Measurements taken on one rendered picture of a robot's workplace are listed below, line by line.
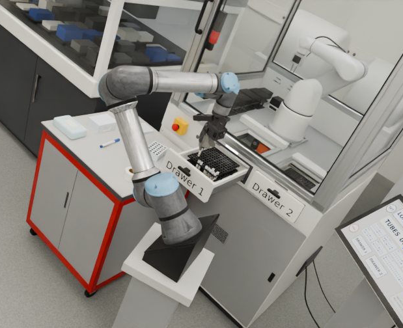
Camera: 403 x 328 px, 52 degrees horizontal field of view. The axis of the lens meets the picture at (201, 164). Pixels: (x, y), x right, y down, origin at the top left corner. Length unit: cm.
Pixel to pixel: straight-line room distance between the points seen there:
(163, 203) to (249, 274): 99
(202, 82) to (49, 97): 151
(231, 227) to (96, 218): 72
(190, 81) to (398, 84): 79
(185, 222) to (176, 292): 25
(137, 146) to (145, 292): 55
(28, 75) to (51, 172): 99
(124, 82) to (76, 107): 122
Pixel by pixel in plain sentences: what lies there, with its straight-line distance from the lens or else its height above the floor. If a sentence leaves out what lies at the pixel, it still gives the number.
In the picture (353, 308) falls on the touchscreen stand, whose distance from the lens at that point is 197.
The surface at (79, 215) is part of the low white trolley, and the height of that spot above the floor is 46.
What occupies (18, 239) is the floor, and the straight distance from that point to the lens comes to 262.
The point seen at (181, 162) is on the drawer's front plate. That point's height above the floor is 91.
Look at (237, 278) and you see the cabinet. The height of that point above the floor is 31.
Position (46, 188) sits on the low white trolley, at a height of 42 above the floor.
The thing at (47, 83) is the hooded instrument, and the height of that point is 63.
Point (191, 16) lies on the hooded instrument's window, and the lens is 274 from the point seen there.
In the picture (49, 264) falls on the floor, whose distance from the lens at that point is 251.
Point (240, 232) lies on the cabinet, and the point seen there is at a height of 57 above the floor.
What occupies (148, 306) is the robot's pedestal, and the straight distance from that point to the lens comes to 171.
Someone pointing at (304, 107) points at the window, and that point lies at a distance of 193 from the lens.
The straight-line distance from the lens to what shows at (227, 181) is 197.
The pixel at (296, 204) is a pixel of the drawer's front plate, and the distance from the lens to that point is 200.
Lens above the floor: 188
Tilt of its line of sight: 30 degrees down
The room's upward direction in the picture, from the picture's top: 23 degrees clockwise
